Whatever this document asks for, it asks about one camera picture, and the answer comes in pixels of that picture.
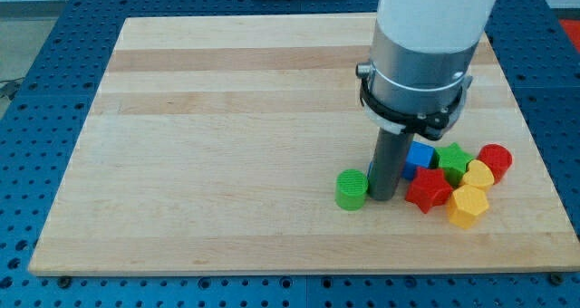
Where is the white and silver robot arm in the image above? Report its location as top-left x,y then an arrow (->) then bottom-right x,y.
356,0 -> 496,140

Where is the red star block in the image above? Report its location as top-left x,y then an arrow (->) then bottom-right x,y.
405,167 -> 454,214

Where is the green star block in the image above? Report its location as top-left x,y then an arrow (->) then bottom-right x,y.
435,142 -> 475,188

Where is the yellow hexagon block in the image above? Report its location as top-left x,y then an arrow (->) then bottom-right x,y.
446,185 -> 489,229

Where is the green cylinder block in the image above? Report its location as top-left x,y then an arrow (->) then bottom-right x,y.
334,169 -> 369,211

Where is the light wooden board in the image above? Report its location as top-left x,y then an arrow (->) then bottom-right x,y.
28,14 -> 579,276

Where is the small blue block behind tool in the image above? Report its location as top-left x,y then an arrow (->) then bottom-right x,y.
366,161 -> 373,177

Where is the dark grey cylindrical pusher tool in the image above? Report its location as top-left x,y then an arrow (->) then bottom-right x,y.
368,130 -> 413,201

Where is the blue cube block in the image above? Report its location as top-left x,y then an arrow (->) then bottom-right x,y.
401,141 -> 435,180

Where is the yellow heart block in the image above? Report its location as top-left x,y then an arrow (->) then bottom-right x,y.
459,159 -> 495,192

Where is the red cylinder block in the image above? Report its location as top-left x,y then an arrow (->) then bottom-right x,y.
477,143 -> 513,184

